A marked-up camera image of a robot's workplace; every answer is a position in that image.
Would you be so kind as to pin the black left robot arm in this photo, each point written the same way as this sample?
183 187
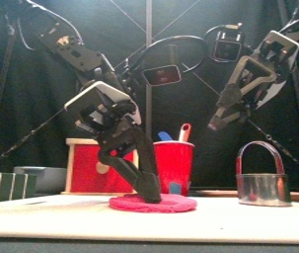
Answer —
75 52

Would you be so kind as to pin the red front drawer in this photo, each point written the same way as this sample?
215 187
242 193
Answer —
86 178

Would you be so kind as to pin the wooden drawer box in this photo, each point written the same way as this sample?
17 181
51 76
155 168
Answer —
70 164

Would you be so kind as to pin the blue toy spatula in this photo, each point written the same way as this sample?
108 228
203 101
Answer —
164 136

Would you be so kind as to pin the red plastic cup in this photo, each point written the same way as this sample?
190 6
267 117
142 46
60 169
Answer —
174 164

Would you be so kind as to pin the red and white spoon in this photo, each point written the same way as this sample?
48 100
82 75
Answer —
184 131

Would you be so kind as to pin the white cutting board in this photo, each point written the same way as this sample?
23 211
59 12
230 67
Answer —
112 224

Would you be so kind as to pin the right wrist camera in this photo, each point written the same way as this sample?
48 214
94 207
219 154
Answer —
227 49

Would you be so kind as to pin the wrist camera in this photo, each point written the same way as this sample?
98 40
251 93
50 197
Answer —
162 75
227 49

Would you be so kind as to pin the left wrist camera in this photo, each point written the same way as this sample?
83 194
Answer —
162 75

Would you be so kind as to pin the vertical metal frame pole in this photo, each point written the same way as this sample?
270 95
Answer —
148 19

